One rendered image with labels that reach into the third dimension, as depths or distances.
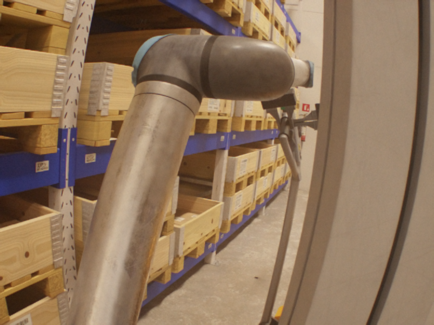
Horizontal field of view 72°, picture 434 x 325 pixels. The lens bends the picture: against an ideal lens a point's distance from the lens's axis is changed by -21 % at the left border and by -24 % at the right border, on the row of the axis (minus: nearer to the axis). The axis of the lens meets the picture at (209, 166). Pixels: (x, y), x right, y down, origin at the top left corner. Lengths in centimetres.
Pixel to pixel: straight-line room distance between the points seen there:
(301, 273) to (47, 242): 117
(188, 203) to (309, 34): 495
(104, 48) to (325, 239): 250
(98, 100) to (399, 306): 135
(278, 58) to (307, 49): 659
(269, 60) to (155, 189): 27
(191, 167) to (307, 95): 416
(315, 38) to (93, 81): 612
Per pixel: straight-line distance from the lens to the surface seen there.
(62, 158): 139
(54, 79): 121
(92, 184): 249
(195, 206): 311
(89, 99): 147
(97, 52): 265
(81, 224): 155
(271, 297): 168
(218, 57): 57
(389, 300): 19
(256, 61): 59
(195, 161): 330
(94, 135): 145
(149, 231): 53
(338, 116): 16
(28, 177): 127
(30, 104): 115
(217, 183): 311
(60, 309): 149
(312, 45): 722
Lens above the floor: 137
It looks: 9 degrees down
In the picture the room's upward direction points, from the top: 6 degrees clockwise
